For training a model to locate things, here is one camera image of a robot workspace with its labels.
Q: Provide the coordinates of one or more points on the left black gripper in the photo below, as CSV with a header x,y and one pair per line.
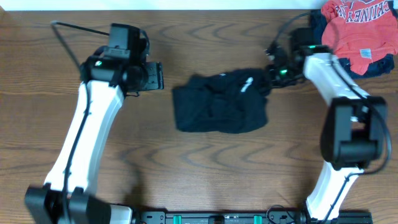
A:
x,y
156,70

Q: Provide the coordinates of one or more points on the navy blue garment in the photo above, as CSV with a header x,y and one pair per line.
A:
x,y
317,22

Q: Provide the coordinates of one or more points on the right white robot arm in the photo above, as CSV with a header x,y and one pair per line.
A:
x,y
355,140

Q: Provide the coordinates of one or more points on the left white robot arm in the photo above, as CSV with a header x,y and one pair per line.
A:
x,y
112,73

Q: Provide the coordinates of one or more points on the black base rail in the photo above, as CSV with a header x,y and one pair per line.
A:
x,y
272,217

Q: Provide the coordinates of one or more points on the red printed t-shirt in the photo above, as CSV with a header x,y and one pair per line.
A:
x,y
363,31

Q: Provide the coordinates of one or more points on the black t-shirt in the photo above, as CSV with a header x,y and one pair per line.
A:
x,y
230,102

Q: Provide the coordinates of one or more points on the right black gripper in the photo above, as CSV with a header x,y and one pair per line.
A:
x,y
270,78

